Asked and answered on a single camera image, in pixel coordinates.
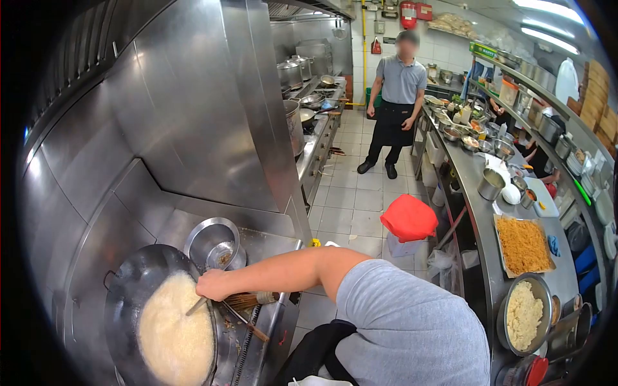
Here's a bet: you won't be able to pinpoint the large tall steel pot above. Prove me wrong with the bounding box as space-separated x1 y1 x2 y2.
283 99 306 158

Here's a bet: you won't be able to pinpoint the tray of yellow fried shreds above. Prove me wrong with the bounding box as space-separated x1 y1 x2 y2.
492 214 557 280

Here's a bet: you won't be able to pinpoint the white bin with red lid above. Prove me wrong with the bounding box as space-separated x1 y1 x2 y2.
379 194 439 258

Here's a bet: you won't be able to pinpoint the container with red lid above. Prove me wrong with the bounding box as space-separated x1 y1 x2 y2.
494 354 550 386

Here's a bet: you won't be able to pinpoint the large black wok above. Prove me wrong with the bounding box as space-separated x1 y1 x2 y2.
103 244 219 386

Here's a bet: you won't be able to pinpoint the yellow pipe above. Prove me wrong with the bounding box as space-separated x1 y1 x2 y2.
346 0 369 108

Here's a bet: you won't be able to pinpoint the small steel ladle bowl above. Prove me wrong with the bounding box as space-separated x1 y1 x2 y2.
207 241 247 271

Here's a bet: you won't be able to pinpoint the steel pot with handle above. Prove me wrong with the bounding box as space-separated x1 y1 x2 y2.
546 301 594 363

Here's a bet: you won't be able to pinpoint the tall steel cup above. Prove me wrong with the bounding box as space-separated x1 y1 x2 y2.
477 168 507 202

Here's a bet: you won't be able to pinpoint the person's body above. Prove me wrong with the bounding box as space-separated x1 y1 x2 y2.
273 259 491 386

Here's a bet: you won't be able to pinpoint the white cutting board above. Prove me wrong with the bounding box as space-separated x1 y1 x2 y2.
523 177 560 218

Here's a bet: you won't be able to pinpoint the person's right fingers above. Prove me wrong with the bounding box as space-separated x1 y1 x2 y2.
195 279 219 303

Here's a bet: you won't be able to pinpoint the round steel bowl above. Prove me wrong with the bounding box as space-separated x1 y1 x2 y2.
183 217 241 271

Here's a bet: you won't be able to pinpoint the wooden-handled metal utensil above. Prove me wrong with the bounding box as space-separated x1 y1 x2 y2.
221 301 270 344

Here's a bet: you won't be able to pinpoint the bamboo wok brush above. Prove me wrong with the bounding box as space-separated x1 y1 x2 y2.
224 291 281 312

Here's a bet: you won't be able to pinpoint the wok with long handle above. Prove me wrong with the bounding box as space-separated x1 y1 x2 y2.
299 107 342 128

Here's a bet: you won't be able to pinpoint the white plastic jug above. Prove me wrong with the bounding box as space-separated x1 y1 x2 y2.
555 57 580 105

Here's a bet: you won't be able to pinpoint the steel prep counter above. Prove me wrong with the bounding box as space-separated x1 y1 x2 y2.
414 92 609 386

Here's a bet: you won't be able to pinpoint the steel overhead shelf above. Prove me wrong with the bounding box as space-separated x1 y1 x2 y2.
467 41 618 295

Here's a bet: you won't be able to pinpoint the white foamy liquid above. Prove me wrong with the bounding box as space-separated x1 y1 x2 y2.
137 271 216 386

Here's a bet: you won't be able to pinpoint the red fire extinguisher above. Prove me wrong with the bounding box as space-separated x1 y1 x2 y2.
399 1 418 31

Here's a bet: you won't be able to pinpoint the clear plastic bag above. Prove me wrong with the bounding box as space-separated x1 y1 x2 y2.
427 240 465 292

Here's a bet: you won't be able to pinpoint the steel bowl of white rice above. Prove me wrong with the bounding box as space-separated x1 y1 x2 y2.
496 272 554 358

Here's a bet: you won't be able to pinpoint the metal ladle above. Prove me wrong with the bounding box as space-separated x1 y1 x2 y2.
185 297 210 317

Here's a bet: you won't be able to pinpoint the person's right hand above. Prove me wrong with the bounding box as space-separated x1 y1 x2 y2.
195 268 234 303

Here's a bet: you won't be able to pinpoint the steel wok range with hood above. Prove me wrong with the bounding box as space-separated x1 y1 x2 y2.
19 0 356 386

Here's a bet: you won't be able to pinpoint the stack of bamboo steamers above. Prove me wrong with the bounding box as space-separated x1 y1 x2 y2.
567 60 618 148

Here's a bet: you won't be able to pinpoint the steel stock pot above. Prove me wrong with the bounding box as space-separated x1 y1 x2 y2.
290 54 315 82
276 60 304 90

